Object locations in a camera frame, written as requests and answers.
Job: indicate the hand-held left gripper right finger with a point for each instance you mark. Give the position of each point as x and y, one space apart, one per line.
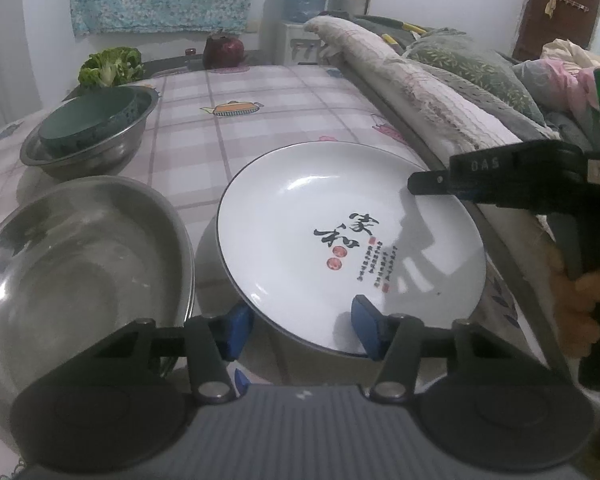
365 327

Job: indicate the brown wooden door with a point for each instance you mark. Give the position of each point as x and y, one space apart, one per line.
560 25

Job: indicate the large steel basin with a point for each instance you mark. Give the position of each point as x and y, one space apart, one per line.
80 285

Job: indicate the cream cloth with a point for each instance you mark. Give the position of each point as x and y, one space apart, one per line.
567 52

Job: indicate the dark red pot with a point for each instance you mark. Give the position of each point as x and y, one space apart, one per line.
224 52

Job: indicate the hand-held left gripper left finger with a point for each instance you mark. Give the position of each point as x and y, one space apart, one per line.
237 331

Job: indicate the green ceramic bowl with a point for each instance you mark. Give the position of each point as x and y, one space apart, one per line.
75 121

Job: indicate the pink cloth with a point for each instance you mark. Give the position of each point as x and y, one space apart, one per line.
555 77

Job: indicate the white printed plate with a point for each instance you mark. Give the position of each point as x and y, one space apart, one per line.
290 240

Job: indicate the pink checkered tablecloth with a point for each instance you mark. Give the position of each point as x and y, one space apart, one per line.
280 110

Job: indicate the white rolled quilt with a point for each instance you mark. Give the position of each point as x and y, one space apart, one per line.
420 95

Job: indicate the dark low table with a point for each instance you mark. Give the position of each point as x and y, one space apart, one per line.
165 66

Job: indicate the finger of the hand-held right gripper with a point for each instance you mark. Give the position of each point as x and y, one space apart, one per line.
430 182

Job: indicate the person's right hand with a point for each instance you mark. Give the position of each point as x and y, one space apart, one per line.
575 312

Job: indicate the small steel bowl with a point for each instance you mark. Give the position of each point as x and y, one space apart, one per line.
105 157

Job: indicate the green leafy cabbage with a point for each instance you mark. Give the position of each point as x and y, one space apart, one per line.
111 66

